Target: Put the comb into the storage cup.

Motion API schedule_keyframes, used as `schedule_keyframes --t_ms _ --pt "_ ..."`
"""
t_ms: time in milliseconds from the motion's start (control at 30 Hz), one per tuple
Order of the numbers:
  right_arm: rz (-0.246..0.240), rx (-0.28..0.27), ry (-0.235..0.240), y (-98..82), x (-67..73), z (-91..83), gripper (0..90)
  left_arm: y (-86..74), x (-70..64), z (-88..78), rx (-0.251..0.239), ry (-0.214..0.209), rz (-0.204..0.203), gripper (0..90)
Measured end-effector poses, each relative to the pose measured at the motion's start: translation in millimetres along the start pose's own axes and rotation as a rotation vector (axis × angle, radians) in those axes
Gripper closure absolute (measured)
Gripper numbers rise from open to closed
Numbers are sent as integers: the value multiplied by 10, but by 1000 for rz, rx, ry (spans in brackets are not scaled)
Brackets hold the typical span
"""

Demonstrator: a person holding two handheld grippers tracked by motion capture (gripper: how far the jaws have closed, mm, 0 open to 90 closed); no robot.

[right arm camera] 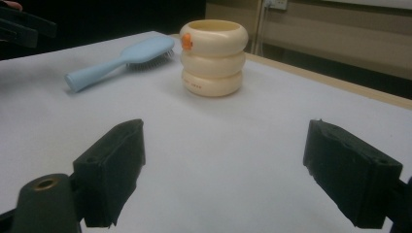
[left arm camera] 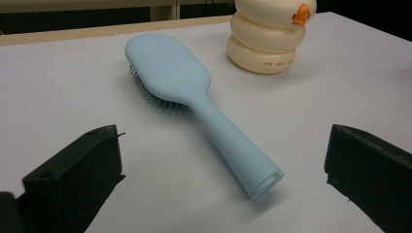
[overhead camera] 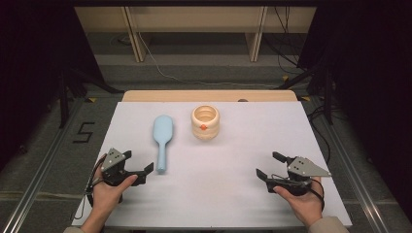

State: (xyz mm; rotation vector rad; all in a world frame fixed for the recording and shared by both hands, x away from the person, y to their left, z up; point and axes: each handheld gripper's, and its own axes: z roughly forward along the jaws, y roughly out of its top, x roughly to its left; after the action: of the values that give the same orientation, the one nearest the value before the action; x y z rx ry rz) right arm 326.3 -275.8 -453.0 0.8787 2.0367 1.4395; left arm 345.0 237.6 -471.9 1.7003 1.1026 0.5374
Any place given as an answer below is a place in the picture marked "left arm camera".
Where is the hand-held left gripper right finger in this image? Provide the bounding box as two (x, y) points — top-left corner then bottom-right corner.
(324, 123), (412, 233)

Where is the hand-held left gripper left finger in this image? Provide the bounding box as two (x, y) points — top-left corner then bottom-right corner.
(16, 124), (126, 233)

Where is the light blue hairbrush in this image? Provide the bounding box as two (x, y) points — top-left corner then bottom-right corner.
(124, 32), (286, 201)

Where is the cream duck-shaped holder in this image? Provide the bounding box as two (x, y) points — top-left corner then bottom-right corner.
(225, 0), (318, 76)

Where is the white table board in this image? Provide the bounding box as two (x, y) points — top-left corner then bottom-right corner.
(0, 12), (412, 233)

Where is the beige wooden desk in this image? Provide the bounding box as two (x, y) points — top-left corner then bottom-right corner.
(0, 0), (236, 23)

